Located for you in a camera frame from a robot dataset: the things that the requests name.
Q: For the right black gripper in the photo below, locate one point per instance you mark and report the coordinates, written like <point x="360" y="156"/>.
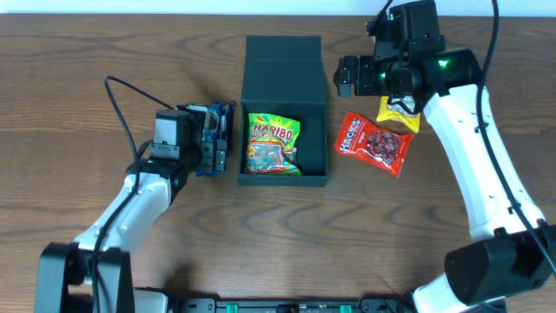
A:
<point x="347" y="76"/>

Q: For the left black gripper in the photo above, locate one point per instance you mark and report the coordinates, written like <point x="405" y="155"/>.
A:
<point x="208" y="148"/>

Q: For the blue Oreo cookie pack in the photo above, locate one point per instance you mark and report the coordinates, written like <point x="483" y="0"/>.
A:
<point x="213" y="145"/>

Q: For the yellow candy bag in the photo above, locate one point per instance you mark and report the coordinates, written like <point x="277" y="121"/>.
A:
<point x="400" y="110"/>

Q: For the dark blue snack bar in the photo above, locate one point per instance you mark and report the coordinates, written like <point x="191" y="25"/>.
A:
<point x="228" y="111"/>

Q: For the red Hacks candy bag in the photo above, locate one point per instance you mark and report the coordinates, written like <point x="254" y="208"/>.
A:
<point x="361" y="139"/>

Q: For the green Haribo gummy bag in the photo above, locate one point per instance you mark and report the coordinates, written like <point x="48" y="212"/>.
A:
<point x="271" y="146"/>

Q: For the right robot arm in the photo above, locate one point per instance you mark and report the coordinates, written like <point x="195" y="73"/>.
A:
<point x="513" y="245"/>

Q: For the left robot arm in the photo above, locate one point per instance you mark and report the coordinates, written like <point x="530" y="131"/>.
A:
<point x="93" y="272"/>

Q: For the dark green open box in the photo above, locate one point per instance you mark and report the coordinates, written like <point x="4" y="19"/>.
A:
<point x="284" y="76"/>

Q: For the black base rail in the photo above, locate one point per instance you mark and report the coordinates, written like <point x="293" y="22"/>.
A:
<point x="364" y="305"/>

